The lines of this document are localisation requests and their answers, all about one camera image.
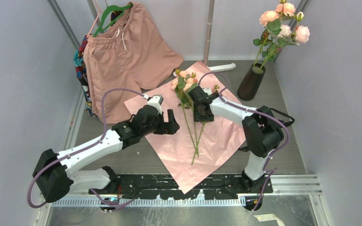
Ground pink wrapping paper sheet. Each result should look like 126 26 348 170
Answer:
124 61 247 194

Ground black ribbon gold lettering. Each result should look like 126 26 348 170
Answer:
239 108 295 153

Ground orange pink rose stem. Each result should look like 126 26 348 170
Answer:
253 0 298 66

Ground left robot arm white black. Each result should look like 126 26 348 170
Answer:
27 105 180 208

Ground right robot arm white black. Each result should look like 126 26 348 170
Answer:
187 86 284 185

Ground black cylindrical vase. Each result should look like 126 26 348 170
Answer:
237 63 266 101

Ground peach rose stem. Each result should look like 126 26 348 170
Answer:
171 68 198 149

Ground pink shorts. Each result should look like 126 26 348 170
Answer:
83 2 183 124

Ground white clothes rack stand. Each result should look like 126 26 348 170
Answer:
173 0 237 77

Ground colourful patterned garment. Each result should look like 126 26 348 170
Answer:
73 36 96 117

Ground green clothes hanger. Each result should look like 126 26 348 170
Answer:
93 3 133 37

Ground pink artificial rose stem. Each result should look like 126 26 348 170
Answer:
255 4 310 73

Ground pink clothes hanger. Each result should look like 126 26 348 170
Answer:
86 0 103 37

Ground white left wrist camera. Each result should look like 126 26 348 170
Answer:
147 95 164 114

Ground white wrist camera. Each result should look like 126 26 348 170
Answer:
147 95 164 114
202 88 213 95

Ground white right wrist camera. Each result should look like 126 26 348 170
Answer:
202 88 213 95

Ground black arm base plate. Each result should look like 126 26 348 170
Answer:
94 174 273 200

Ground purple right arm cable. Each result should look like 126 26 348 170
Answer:
198 72 291 213

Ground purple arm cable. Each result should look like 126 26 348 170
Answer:
198 72 291 213
27 88 149 213

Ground aluminium rail frame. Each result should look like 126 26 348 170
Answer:
33 175 323 226

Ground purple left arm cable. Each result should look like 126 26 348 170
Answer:
27 88 149 213

